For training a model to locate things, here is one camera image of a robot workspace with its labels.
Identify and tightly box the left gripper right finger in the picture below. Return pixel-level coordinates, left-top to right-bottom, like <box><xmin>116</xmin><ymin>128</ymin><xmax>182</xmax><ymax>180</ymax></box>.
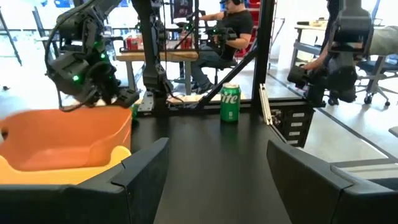
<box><xmin>266</xmin><ymin>139</ymin><xmax>398</xmax><ymax>224</ymax></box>

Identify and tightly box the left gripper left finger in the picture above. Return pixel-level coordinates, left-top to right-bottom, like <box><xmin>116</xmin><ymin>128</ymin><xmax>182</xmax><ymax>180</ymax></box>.
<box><xmin>0</xmin><ymin>137</ymin><xmax>171</xmax><ymax>224</ymax></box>

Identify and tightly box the red can pack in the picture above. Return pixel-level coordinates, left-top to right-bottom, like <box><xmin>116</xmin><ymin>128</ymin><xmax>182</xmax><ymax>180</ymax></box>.
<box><xmin>126</xmin><ymin>35</ymin><xmax>144</xmax><ymax>51</ymax></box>
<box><xmin>180</xmin><ymin>30</ymin><xmax>193</xmax><ymax>50</ymax></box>

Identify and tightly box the orange plastic bin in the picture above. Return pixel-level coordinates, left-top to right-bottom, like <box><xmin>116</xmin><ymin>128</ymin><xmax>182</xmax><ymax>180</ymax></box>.
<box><xmin>0</xmin><ymin>105</ymin><xmax>133</xmax><ymax>172</ymax></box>

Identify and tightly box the black box with white labels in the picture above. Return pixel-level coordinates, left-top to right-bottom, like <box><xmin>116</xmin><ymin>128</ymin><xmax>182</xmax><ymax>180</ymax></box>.
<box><xmin>272</xmin><ymin>105</ymin><xmax>315</xmax><ymax>149</ymax></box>

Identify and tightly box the black office chair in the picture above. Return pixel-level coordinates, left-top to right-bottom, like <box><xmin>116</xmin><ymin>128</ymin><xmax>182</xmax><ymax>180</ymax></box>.
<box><xmin>198</xmin><ymin>58</ymin><xmax>239</xmax><ymax>94</ymax></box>

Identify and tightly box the person's hand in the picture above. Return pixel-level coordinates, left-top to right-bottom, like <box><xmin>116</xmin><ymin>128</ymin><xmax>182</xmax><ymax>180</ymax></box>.
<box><xmin>303</xmin><ymin>58</ymin><xmax>329</xmax><ymax>73</ymax></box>

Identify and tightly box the person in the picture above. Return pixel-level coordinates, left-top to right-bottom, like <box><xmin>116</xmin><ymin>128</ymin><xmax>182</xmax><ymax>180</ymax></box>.
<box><xmin>369</xmin><ymin>25</ymin><xmax>398</xmax><ymax>57</ymax></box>
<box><xmin>190</xmin><ymin>0</ymin><xmax>254</xmax><ymax>94</ymax></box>

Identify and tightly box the blue office chair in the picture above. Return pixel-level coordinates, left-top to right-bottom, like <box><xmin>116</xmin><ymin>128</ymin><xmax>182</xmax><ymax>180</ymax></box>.
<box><xmin>356</xmin><ymin>54</ymin><xmax>398</xmax><ymax>107</ymax></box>

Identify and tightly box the grey work table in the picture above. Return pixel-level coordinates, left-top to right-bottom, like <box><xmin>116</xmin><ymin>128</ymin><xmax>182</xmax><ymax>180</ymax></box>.
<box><xmin>292</xmin><ymin>19</ymin><xmax>332</xmax><ymax>68</ymax></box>

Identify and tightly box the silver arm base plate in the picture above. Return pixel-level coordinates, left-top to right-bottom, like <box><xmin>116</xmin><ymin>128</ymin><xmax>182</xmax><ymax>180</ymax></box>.
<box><xmin>138</xmin><ymin>90</ymin><xmax>155</xmax><ymax>112</ymax></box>

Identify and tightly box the silver aluminium rail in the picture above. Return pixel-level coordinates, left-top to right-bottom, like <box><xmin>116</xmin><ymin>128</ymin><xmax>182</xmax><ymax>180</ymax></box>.
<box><xmin>258</xmin><ymin>83</ymin><xmax>274</xmax><ymax>126</ymax></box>

